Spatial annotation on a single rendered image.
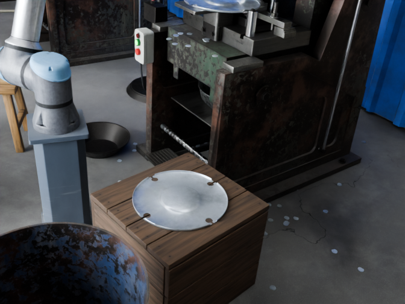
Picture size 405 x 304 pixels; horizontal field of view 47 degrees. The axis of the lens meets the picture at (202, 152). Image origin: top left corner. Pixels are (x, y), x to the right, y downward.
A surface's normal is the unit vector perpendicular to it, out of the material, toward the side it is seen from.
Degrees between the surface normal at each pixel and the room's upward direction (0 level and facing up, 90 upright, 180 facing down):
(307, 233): 0
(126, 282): 88
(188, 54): 90
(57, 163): 90
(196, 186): 0
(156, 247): 0
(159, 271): 90
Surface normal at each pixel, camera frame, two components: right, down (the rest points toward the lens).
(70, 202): 0.34, 0.52
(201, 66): -0.81, 0.26
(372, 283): 0.07, -0.84
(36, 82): -0.48, 0.44
